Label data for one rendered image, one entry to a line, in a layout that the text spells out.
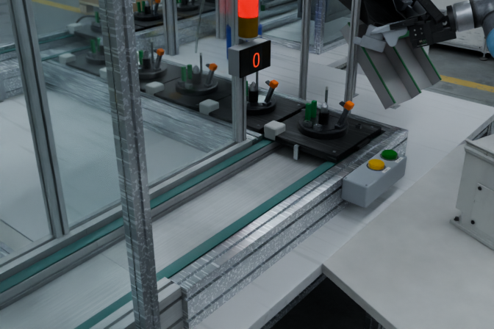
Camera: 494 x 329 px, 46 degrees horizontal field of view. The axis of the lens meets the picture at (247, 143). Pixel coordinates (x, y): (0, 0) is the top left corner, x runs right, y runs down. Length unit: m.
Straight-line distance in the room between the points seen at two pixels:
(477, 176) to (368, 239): 0.28
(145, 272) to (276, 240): 0.42
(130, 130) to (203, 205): 0.62
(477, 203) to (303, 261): 0.43
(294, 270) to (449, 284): 0.32
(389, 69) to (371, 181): 0.53
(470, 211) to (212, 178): 0.62
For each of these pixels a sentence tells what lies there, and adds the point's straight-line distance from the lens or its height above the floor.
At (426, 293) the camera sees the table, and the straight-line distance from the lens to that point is 1.29.
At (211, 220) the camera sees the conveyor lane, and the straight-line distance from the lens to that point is 1.34.
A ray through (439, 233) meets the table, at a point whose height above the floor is 0.86.
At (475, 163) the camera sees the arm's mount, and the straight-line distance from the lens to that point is 1.41.
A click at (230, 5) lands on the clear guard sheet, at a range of 1.45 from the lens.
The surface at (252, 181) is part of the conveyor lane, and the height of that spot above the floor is 0.92.
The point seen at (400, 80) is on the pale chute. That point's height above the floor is 1.04.
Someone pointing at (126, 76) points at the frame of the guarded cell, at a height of 1.41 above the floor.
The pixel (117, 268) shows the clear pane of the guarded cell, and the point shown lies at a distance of 0.90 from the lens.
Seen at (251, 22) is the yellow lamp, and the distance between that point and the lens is 1.45.
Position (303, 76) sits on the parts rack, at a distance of 1.89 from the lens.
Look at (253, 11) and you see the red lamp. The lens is 1.44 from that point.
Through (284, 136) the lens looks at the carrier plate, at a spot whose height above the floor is 0.97.
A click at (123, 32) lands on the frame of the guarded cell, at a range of 0.77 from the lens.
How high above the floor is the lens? 1.66
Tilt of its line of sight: 26 degrees down
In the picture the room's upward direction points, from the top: straight up
